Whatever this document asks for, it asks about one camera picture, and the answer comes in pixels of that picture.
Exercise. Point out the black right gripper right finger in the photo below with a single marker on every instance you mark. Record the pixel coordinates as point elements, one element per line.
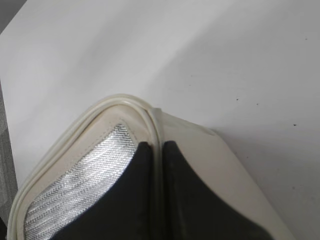
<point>193,211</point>

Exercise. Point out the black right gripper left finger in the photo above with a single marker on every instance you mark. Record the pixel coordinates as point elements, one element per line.
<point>126,211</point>

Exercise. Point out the cream zippered fabric bag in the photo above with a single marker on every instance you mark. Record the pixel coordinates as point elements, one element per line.
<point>92,154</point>

